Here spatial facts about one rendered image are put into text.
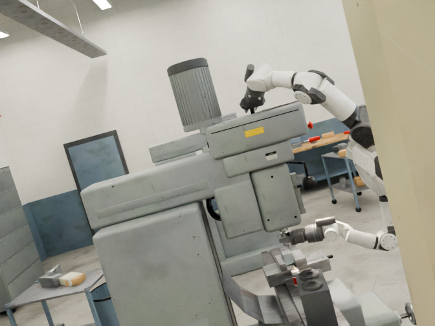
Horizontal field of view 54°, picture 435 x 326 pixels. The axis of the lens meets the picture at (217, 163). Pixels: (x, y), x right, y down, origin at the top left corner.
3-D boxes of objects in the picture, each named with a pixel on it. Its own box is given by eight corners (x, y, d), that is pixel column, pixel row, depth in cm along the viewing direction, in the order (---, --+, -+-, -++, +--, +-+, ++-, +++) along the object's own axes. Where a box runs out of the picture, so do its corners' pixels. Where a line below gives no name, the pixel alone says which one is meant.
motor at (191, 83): (223, 121, 218) (206, 60, 214) (224, 121, 198) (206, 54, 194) (185, 131, 218) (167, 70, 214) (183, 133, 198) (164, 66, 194)
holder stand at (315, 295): (330, 306, 193) (320, 265, 191) (340, 332, 171) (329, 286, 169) (304, 311, 194) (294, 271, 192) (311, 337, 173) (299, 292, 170)
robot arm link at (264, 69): (271, 85, 196) (276, 70, 185) (258, 99, 191) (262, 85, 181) (252, 72, 198) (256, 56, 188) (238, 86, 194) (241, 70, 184)
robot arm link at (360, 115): (357, 96, 173) (380, 116, 176) (341, 108, 179) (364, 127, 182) (355, 112, 165) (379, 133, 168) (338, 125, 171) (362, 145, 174)
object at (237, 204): (258, 218, 227) (246, 171, 224) (265, 230, 202) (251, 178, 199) (224, 228, 227) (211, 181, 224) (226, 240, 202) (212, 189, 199)
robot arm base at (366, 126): (389, 121, 178) (364, 130, 185) (375, 98, 173) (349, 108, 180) (388, 143, 168) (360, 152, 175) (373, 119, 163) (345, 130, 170)
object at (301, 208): (304, 211, 216) (294, 171, 214) (306, 213, 212) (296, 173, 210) (297, 213, 216) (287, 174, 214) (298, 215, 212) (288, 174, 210)
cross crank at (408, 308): (416, 316, 228) (412, 296, 227) (427, 327, 217) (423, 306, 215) (388, 324, 228) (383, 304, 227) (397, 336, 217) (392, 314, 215)
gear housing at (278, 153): (285, 154, 223) (281, 136, 222) (295, 160, 199) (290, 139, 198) (224, 172, 223) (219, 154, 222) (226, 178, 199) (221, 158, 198)
